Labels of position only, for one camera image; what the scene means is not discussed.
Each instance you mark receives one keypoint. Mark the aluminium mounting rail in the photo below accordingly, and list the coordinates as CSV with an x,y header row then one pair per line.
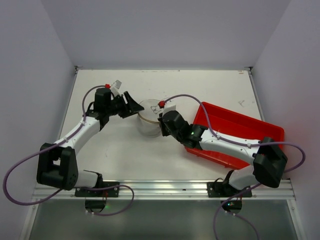
x,y
194,190

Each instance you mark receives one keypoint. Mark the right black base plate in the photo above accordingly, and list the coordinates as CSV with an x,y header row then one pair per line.
x,y
218,189

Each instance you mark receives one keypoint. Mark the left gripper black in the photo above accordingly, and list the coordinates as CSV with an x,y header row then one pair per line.
x,y
134,107

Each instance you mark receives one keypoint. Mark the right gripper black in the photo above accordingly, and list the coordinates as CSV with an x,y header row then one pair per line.
x,y
163,125

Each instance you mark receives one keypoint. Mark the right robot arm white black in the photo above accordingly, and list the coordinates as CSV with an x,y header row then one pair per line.
x,y
266,161

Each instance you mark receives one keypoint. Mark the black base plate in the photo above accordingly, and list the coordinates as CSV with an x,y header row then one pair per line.
x,y
218,189
111,192

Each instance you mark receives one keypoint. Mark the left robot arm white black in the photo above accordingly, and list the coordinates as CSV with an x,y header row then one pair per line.
x,y
57,162

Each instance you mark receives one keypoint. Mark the red plastic tray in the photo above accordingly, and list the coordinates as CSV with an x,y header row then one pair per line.
x,y
238,125

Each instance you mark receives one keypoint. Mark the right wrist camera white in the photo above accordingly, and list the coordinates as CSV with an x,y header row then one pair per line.
x,y
166,106

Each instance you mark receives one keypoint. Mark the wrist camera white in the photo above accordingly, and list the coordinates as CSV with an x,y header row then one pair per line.
x,y
114,88
166,106

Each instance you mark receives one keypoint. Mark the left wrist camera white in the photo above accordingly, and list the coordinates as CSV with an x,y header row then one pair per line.
x,y
114,88

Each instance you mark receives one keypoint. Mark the white mesh laundry bag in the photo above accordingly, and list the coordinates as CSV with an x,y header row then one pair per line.
x,y
147,119

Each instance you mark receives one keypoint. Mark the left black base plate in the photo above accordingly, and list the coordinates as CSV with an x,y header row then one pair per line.
x,y
111,192

